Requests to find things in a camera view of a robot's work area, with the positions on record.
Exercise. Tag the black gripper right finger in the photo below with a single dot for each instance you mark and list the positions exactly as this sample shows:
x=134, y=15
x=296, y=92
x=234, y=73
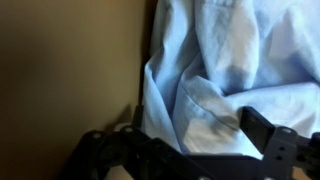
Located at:
x=282, y=148

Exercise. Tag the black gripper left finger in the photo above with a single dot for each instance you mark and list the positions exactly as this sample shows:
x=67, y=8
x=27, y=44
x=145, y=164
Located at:
x=142, y=157

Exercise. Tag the blue fabric shirt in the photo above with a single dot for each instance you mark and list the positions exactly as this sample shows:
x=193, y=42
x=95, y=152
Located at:
x=210, y=58

